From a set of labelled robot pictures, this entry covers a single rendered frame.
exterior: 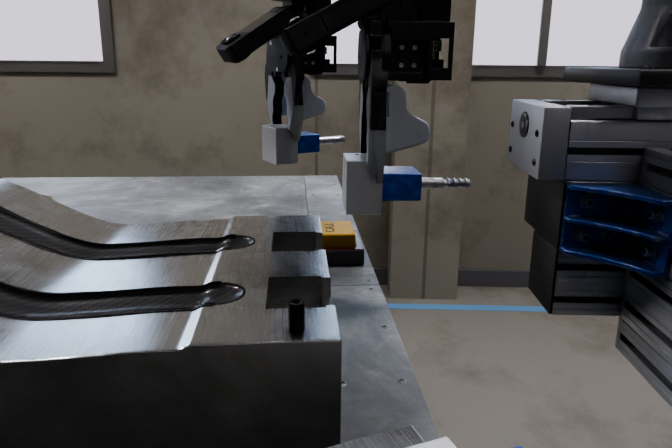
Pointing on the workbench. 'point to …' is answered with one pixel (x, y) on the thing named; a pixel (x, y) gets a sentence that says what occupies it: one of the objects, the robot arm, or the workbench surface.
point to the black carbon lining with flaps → (147, 300)
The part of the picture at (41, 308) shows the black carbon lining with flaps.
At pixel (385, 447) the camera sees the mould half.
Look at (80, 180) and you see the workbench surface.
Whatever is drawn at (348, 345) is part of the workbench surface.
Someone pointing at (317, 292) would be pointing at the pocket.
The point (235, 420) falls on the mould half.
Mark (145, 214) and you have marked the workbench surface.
